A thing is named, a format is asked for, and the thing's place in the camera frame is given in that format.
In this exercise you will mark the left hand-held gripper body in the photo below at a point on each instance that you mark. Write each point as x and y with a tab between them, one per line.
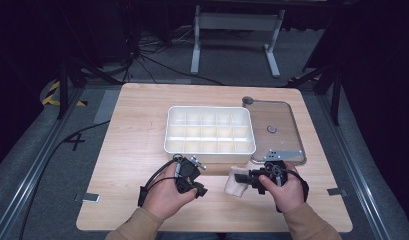
188	171

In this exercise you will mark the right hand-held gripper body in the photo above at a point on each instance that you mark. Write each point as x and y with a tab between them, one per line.
270	173

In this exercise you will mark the beige sock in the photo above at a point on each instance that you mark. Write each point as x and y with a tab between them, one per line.
233	190

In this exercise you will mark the person's right hand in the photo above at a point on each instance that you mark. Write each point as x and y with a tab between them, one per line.
287	196

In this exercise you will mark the person's left hand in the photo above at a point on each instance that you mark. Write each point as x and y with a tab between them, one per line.
165	196

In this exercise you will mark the white compartment storage box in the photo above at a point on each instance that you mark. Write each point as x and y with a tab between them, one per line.
208	133

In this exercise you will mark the clear plastic box lid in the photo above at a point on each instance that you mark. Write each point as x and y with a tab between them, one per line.
275	116

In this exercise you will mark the grey tape strip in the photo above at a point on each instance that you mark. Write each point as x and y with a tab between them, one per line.
88	197
337	192

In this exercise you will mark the black metal stand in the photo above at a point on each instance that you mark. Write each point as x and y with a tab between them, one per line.
63	90
335	96

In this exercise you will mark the yellow black hazard tape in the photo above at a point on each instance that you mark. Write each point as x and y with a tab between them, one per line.
50	98

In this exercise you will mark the aluminium floor rail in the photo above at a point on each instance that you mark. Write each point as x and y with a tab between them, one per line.
28	180
355	160

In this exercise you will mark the grey metal desk frame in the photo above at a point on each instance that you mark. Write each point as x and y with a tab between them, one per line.
237	22

